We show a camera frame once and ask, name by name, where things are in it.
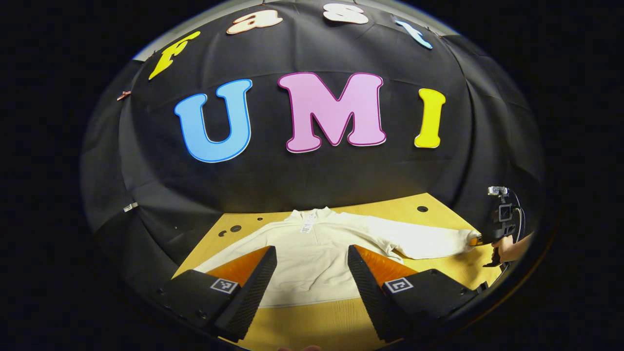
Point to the copper cloth clip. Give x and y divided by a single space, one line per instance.
123 95

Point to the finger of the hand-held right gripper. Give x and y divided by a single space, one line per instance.
475 239

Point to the white sweatshirt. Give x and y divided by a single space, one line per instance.
312 258

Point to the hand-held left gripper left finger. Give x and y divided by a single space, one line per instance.
248 297

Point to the black backdrop cloth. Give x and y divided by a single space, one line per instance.
312 180

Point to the white cloth clip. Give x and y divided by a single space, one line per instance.
130 207

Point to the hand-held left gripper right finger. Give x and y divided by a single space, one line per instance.
373 297

